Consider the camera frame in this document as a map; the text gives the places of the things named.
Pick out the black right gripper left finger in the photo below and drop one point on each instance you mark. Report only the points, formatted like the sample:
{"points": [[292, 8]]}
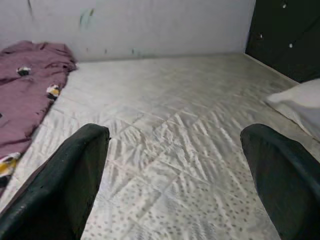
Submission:
{"points": [[57, 190]]}

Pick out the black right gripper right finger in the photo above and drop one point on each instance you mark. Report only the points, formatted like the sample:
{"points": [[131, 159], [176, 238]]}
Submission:
{"points": [[290, 190]]}

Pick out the white pillow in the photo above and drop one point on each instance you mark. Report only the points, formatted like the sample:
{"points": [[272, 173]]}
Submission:
{"points": [[297, 102]]}

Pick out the purple cartoon print blanket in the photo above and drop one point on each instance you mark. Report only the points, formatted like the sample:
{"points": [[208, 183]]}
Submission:
{"points": [[27, 95]]}

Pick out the white quilted mattress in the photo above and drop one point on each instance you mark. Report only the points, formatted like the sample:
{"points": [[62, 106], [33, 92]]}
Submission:
{"points": [[175, 112]]}

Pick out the black headboard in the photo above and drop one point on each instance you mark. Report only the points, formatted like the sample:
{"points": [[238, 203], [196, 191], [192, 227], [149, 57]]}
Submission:
{"points": [[282, 37]]}

